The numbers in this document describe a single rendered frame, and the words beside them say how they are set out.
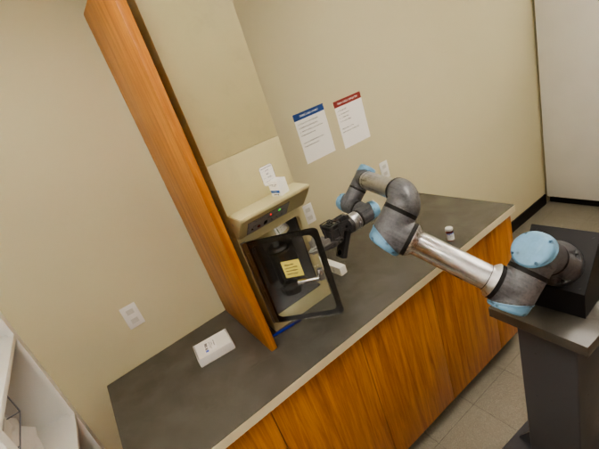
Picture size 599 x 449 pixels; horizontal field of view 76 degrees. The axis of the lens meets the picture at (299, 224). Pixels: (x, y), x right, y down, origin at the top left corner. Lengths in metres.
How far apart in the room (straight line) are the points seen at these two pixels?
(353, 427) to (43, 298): 1.39
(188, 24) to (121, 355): 1.41
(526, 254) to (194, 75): 1.20
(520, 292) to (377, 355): 0.70
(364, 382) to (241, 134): 1.14
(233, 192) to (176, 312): 0.76
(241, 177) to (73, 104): 0.72
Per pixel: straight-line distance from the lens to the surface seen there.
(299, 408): 1.60
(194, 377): 1.73
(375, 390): 1.85
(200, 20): 1.48
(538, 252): 1.31
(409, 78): 2.70
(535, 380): 1.81
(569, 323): 1.53
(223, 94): 1.46
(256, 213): 1.39
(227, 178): 1.45
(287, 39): 2.14
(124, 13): 1.32
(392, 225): 1.26
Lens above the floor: 1.95
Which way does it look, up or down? 22 degrees down
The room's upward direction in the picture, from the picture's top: 19 degrees counter-clockwise
